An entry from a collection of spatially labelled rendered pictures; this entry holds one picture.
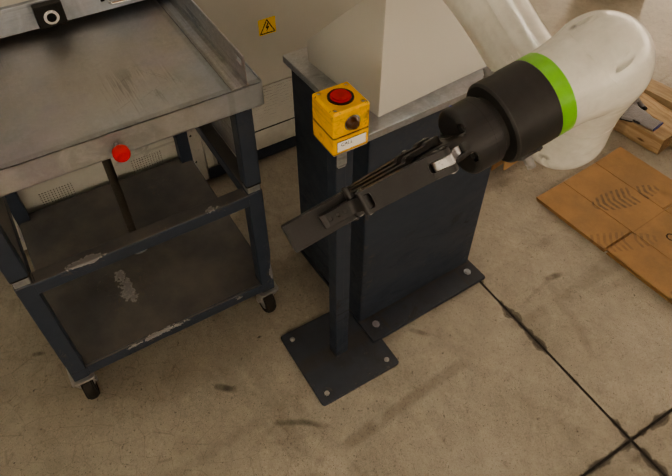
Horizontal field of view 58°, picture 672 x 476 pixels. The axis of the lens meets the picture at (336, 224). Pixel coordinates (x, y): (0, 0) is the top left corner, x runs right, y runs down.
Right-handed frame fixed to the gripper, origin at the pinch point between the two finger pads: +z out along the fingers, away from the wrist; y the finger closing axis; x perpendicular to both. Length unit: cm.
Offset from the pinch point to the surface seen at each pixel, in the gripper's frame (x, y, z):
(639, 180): -68, 138, -127
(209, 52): 31, 76, -5
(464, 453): -85, 82, -14
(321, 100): 11, 50, -17
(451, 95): -1, 71, -48
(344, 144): 2, 52, -17
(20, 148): 29, 60, 34
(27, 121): 34, 66, 32
